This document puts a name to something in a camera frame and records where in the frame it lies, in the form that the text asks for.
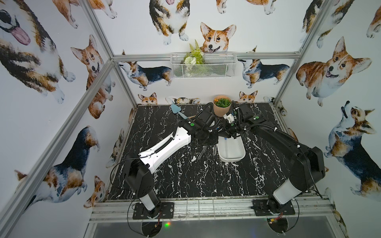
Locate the peach plant pot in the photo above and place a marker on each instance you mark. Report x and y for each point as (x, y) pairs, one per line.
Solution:
(221, 105)

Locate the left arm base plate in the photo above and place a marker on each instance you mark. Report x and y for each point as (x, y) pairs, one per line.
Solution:
(165, 210)

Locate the green fern plant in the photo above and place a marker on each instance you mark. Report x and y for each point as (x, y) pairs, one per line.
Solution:
(193, 58)

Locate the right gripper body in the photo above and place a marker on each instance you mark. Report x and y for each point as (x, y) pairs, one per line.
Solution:
(230, 129)

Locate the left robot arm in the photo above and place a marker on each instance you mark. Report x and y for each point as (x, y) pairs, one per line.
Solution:
(137, 172)

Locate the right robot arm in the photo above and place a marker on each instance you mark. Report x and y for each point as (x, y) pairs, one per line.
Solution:
(305, 164)

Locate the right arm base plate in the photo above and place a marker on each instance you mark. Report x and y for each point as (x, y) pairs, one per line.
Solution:
(269, 207)

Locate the teal small trowel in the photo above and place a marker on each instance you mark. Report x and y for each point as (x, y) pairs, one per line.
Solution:
(178, 111)

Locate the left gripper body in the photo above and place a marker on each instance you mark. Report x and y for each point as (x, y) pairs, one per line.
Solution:
(210, 140)

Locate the white wire basket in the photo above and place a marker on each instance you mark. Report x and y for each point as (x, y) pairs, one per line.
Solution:
(217, 65)

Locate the white rectangular tray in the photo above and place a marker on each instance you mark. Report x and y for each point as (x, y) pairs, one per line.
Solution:
(231, 151)

